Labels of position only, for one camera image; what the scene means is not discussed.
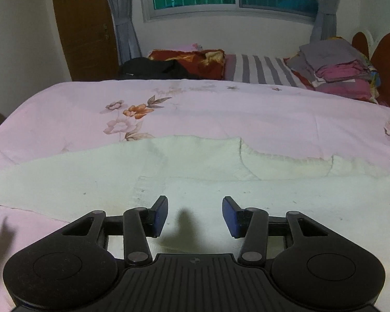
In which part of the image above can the grey curtain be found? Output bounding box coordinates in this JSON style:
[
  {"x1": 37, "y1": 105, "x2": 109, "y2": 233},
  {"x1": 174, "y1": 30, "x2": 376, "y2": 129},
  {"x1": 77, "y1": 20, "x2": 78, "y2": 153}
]
[
  {"x1": 309, "y1": 0, "x2": 339, "y2": 40},
  {"x1": 101, "y1": 0, "x2": 143, "y2": 66}
]

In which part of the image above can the red floral pillow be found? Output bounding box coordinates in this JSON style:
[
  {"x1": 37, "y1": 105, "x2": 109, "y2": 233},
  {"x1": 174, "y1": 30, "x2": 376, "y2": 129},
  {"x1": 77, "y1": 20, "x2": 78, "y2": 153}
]
[{"x1": 148, "y1": 49, "x2": 226, "y2": 81}]

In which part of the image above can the black cloth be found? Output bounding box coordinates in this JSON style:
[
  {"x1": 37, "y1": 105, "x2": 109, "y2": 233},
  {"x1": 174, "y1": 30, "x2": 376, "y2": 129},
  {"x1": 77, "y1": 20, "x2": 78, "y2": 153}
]
[{"x1": 119, "y1": 57, "x2": 202, "y2": 80}]

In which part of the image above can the white knit sweater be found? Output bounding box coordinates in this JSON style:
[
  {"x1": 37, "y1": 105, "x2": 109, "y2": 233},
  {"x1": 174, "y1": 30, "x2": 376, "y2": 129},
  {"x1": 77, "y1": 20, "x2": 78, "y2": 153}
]
[{"x1": 0, "y1": 135, "x2": 390, "y2": 256}]

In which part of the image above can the grey white striped pillow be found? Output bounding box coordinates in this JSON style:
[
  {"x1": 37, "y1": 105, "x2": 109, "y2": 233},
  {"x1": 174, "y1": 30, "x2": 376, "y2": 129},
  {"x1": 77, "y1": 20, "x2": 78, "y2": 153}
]
[{"x1": 224, "y1": 54, "x2": 301, "y2": 87}]

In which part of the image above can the small pink cloth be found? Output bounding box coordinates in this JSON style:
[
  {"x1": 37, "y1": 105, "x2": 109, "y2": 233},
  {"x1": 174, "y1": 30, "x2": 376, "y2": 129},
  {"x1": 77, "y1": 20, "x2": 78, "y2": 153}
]
[{"x1": 179, "y1": 42, "x2": 204, "y2": 53}]

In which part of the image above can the pile of folded clothes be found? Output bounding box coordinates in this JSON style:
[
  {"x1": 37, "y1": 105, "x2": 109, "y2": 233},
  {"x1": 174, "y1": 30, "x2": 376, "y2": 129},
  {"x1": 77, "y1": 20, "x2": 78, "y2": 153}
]
[{"x1": 284, "y1": 36, "x2": 382, "y2": 105}]

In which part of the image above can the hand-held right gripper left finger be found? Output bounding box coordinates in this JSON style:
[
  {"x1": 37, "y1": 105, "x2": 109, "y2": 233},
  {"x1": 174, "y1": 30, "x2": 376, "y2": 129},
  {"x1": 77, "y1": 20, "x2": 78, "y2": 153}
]
[{"x1": 61, "y1": 196, "x2": 168, "y2": 266}]

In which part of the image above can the brown wooden door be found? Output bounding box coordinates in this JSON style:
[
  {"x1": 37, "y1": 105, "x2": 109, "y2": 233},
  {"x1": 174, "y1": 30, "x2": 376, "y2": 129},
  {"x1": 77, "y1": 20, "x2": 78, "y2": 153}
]
[{"x1": 50, "y1": 0, "x2": 121, "y2": 81}]

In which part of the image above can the pink floral bedsheet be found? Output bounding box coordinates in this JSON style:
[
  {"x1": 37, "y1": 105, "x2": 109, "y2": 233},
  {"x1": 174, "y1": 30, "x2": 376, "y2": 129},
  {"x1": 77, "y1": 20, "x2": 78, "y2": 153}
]
[{"x1": 0, "y1": 79, "x2": 390, "y2": 312}]

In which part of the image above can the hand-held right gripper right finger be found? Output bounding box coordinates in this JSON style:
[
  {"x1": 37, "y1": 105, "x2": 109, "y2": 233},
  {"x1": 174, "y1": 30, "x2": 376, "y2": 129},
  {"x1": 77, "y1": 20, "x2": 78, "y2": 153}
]
[{"x1": 222, "y1": 196, "x2": 329, "y2": 266}]

